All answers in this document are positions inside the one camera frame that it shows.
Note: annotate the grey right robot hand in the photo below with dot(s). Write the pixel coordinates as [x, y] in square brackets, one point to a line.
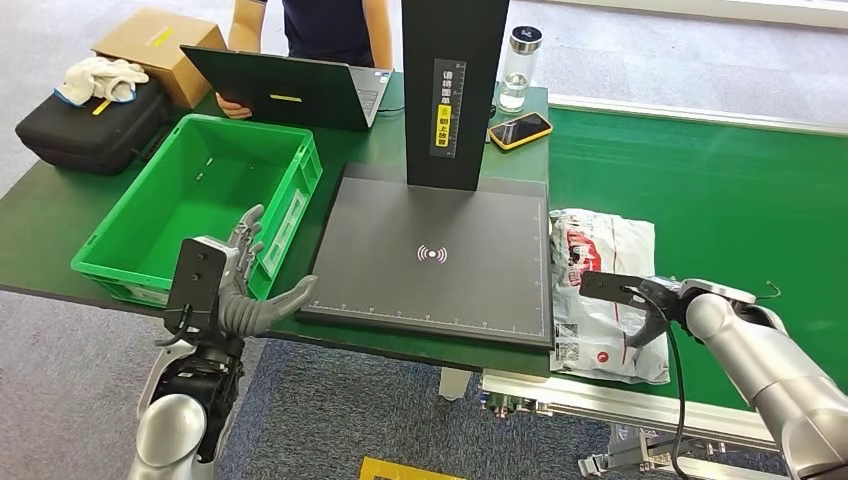
[652, 331]

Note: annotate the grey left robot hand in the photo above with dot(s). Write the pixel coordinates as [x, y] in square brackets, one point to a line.
[242, 314]

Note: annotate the person's right hand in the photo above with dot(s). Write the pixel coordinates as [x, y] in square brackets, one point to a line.
[234, 110]

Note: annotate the white plastic mailer package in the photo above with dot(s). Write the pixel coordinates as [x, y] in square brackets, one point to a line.
[596, 245]

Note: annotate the person's right forearm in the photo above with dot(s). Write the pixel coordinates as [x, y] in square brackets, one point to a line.
[246, 26]

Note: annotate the person's left forearm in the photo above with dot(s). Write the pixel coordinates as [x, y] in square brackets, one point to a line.
[381, 33]

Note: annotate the brown cardboard box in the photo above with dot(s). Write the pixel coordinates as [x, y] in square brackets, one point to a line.
[166, 60]

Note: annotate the black laptop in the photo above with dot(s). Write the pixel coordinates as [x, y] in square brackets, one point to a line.
[285, 86]

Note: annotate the green plastic crate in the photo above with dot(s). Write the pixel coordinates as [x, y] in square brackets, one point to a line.
[192, 192]

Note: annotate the person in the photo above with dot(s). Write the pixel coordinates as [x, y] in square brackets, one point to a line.
[328, 26]

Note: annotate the white work gloves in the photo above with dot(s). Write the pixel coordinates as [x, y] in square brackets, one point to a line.
[99, 78]

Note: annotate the black carrying case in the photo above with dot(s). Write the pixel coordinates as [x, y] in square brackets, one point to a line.
[86, 139]

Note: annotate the white table leg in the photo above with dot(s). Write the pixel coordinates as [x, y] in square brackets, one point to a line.
[454, 385]

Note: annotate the black scanner column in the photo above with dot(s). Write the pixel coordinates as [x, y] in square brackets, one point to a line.
[454, 40]

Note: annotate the smartphone with orange case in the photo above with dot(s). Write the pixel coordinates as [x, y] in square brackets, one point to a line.
[520, 130]

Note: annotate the glass water bottle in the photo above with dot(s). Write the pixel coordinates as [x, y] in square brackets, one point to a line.
[517, 71]

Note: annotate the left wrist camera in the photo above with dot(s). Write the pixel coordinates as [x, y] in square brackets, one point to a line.
[195, 285]

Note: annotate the aluminium conveyor side rail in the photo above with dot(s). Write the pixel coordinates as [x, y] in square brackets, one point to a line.
[596, 404]
[662, 112]

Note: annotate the black scanner base plate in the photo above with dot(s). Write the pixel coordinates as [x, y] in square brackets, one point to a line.
[397, 278]

